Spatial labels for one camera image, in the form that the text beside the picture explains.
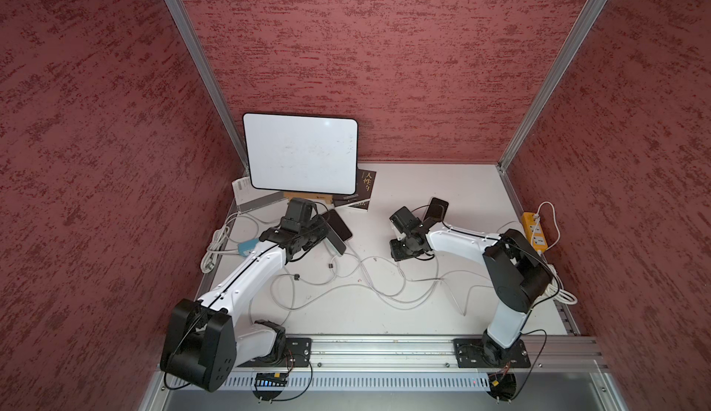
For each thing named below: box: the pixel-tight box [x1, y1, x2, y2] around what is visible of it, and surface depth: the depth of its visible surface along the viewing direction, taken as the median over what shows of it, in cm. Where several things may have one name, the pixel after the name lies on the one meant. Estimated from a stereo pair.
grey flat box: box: [231, 175, 290, 215], surface depth 109 cm
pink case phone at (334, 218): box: [322, 208, 353, 242], surface depth 103 cm
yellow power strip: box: [521, 211, 549, 253], surface depth 99 cm
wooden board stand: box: [283, 190, 333, 205], surface depth 105 cm
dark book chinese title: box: [332, 168, 377, 211], surface depth 108 cm
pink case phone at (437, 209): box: [423, 197, 450, 223], surface depth 109 cm
